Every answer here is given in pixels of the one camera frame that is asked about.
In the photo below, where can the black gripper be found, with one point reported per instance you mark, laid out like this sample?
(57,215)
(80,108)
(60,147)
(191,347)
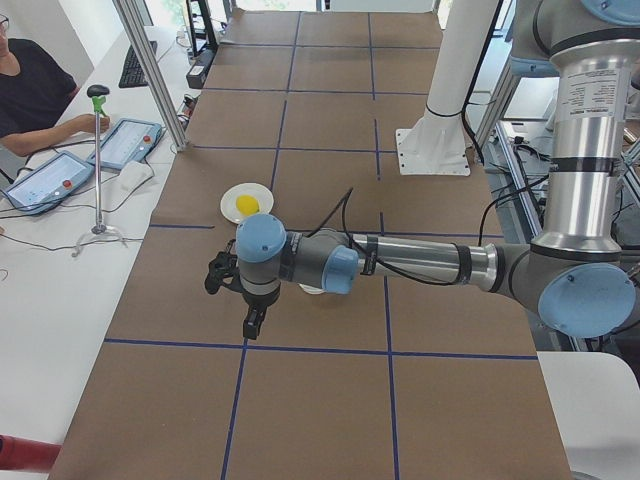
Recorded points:
(258,300)

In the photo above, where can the yellow lemon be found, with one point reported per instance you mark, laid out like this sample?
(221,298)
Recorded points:
(247,205)

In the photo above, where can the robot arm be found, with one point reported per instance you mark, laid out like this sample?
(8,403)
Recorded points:
(570,274)

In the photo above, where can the white bowl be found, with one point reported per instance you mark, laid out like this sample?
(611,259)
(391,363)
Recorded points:
(311,290)

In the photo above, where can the white plate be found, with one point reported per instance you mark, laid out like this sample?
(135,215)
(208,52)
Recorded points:
(259,191)

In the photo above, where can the white cloth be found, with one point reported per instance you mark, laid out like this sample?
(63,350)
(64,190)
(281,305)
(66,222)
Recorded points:
(133,175)

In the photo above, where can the far teach pendant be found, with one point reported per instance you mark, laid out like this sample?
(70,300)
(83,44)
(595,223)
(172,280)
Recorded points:
(129,140)

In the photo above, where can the teach pendant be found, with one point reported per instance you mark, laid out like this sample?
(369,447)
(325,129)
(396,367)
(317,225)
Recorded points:
(48,185)
(129,140)

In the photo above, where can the near teach pendant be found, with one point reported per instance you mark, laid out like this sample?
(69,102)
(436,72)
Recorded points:
(48,185)

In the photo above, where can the black box device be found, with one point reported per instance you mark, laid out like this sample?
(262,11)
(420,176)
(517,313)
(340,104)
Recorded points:
(198,73)

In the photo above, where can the black keyboard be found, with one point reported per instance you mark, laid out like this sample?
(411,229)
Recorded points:
(132,74)

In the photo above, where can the metal stand with green clip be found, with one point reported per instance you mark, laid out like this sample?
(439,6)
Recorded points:
(100,231)

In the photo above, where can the red cylinder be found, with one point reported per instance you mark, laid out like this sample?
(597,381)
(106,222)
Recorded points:
(19,454)

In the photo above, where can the black computer mouse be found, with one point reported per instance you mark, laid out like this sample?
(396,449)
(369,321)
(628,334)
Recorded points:
(97,90)

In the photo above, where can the seated person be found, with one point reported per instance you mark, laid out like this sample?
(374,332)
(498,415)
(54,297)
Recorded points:
(35,92)

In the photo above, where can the white pedestal column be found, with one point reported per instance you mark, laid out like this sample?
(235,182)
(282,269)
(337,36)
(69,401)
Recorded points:
(437,143)

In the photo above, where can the aluminium frame post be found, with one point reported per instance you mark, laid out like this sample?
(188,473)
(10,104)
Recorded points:
(133,25)

